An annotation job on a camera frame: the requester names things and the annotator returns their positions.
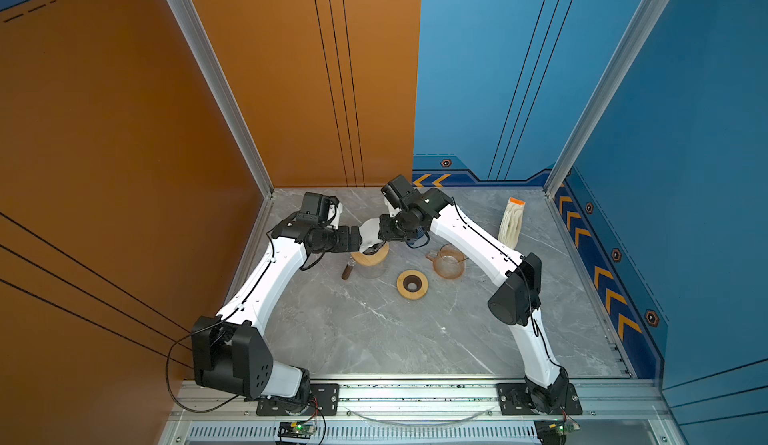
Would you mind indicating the aluminium corner post left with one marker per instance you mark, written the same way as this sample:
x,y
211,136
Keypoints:
x,y
193,30

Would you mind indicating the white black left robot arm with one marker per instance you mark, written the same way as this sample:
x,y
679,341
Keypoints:
x,y
230,353

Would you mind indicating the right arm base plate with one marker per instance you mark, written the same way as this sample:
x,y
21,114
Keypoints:
x,y
513,400

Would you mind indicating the aluminium corner post right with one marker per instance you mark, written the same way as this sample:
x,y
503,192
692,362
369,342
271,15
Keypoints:
x,y
631,43

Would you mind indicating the white paper coffee filter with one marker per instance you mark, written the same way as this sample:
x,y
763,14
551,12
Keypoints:
x,y
369,232

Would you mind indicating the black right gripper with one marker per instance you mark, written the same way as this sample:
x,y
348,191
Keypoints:
x,y
386,235

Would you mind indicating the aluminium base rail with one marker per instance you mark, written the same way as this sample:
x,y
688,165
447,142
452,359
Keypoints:
x,y
412,409

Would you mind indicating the orange glass pitcher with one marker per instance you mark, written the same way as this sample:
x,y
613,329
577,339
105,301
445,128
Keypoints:
x,y
448,262

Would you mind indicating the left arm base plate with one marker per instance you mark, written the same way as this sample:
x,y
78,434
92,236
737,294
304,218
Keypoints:
x,y
323,397

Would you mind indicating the blue glass ribbed dripper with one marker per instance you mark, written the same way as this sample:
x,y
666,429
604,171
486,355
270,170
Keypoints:
x,y
420,239

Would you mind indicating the wooden dripper ring stand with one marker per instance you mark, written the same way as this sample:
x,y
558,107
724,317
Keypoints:
x,y
371,259

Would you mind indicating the green circuit board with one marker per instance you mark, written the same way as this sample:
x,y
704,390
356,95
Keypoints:
x,y
295,432
555,433

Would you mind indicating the aluminium corner post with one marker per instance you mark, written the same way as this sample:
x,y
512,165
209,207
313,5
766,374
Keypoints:
x,y
193,30
631,43

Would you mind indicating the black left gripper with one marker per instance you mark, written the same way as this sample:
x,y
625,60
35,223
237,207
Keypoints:
x,y
343,245

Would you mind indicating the green circuit board left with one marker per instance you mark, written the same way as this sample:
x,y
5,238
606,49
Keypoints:
x,y
295,432

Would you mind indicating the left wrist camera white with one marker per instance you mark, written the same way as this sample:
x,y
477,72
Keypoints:
x,y
335,209

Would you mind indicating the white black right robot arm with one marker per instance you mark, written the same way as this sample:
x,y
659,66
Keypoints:
x,y
516,301

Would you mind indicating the green circuit board right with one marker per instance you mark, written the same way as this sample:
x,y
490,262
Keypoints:
x,y
555,433

